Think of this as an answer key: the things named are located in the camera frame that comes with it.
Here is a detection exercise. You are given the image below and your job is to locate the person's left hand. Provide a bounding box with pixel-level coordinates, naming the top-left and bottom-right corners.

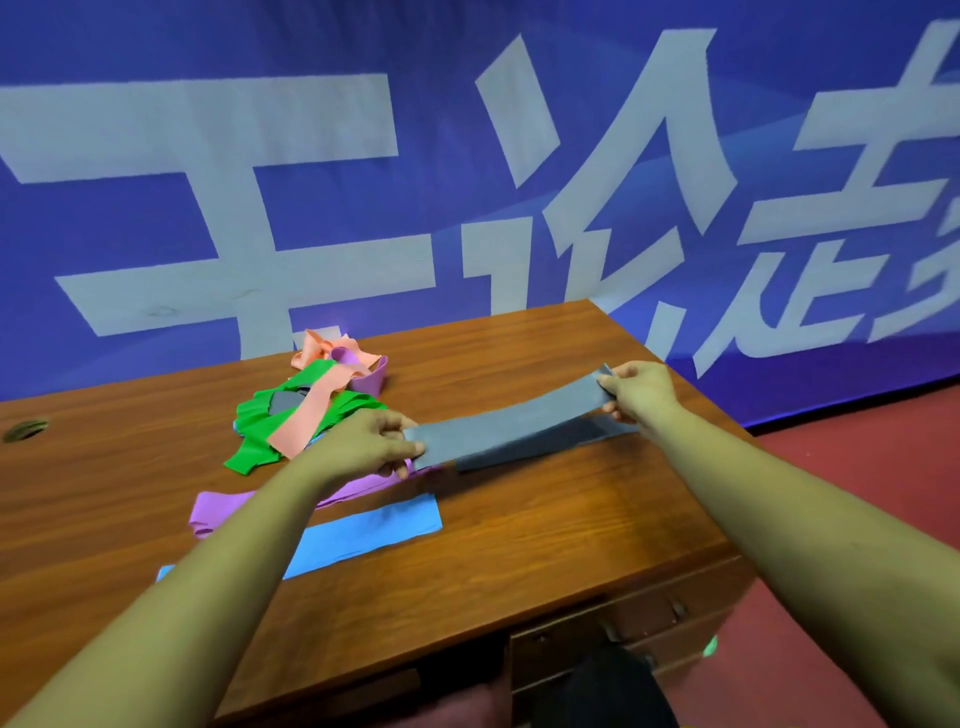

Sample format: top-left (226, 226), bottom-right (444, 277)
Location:
top-left (300, 408), bottom-right (426, 496)

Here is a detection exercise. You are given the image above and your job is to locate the person's right hand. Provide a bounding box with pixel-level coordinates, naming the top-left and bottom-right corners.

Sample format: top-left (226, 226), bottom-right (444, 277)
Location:
top-left (597, 361), bottom-right (682, 430)

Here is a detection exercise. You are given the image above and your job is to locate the person's left forearm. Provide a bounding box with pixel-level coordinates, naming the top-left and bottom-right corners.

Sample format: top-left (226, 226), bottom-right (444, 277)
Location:
top-left (0, 448), bottom-right (335, 728)

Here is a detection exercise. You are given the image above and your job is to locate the person's right forearm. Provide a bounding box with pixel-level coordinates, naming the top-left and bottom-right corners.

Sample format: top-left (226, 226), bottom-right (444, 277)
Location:
top-left (643, 401), bottom-right (960, 728)

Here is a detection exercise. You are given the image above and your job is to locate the small purple elastic band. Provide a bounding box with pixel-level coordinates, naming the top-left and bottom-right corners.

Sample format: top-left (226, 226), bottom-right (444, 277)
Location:
top-left (330, 345), bottom-right (390, 398)

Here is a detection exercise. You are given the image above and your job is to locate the orange elastic band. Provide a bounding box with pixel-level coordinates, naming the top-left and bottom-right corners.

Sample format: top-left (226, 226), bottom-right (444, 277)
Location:
top-left (267, 330), bottom-right (384, 460)

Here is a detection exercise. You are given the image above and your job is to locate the blue elastic band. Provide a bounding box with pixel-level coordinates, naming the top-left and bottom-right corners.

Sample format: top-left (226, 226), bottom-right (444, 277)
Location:
top-left (156, 492), bottom-right (444, 583)

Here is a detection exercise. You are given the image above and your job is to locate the green elastic band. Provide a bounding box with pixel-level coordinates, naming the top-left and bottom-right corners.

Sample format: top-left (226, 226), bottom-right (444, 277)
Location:
top-left (224, 360), bottom-right (388, 477)

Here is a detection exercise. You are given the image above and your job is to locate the brown wooden desk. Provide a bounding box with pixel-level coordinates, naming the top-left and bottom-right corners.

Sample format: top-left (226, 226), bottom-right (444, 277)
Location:
top-left (0, 299), bottom-right (757, 728)

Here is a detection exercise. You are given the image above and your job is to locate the long purple elastic band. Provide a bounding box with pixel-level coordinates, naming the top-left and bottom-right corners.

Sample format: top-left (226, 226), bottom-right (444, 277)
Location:
top-left (188, 457), bottom-right (438, 540)

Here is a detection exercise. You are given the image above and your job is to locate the wooden desk drawer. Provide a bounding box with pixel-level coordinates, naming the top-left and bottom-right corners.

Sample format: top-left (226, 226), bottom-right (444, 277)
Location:
top-left (511, 611), bottom-right (735, 725)
top-left (510, 556), bottom-right (756, 687)

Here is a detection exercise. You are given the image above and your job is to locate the blue banner with white characters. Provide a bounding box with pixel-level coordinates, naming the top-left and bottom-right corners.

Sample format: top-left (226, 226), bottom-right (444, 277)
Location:
top-left (0, 0), bottom-right (960, 429)

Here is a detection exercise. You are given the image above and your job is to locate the person's leg in dark trousers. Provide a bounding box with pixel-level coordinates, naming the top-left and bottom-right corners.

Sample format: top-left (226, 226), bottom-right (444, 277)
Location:
top-left (525, 646), bottom-right (680, 728)

